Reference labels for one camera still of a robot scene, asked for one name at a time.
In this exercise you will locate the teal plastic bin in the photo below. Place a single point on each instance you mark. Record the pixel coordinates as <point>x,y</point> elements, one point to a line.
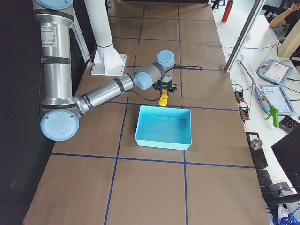
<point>164,127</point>

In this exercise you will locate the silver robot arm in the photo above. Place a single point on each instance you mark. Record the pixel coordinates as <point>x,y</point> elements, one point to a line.
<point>60,110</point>

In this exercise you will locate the teach pendant tablet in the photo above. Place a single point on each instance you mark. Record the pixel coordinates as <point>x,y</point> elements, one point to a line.
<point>274,72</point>
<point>277,97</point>

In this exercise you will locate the black power strip upper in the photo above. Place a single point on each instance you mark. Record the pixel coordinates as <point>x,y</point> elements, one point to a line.
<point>239,96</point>

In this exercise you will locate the black power strip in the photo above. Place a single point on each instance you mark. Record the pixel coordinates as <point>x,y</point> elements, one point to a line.
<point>239,96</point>
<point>244,113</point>

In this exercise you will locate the upper teach pendant tablet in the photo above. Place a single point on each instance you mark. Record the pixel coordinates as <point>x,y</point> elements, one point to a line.
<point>274,72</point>

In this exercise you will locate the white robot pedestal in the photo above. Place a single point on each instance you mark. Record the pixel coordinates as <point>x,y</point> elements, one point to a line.
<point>107,61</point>

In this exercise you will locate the lower teach pendant tablet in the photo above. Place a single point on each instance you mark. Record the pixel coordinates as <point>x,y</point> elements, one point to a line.
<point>277,97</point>

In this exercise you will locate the black box under cup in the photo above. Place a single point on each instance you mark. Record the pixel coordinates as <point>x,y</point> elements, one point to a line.
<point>257,152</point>

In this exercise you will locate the red fire extinguisher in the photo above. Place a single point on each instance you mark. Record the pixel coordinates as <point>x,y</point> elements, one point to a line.
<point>227,10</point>

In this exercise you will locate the black power strip lower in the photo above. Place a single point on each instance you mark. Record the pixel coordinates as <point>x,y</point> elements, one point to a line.
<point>244,113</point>

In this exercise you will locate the silver metal cup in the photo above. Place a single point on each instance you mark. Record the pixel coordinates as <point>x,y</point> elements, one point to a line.
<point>256,144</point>

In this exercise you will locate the black laptop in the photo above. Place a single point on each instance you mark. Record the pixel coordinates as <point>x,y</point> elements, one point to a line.
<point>287,153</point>

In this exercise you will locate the yellow beetle toy car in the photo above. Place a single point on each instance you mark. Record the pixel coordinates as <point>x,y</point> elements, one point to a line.
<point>163,98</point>

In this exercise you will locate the seated person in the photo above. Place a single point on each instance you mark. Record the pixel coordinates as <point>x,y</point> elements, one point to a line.
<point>290,16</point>

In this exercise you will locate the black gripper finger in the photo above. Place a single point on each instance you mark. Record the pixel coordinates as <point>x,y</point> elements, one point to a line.
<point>157,86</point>
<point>172,88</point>

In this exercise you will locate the aluminium frame post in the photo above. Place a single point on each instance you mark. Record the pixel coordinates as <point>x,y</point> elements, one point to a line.
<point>254,12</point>

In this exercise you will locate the black calculator keypad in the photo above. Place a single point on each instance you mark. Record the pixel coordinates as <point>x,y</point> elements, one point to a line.
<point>288,124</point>

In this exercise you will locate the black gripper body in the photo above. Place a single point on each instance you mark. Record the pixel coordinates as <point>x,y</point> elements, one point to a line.
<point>167,85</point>

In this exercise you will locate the green handled reacher grabber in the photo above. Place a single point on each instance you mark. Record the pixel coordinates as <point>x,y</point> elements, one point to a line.
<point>273,111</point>

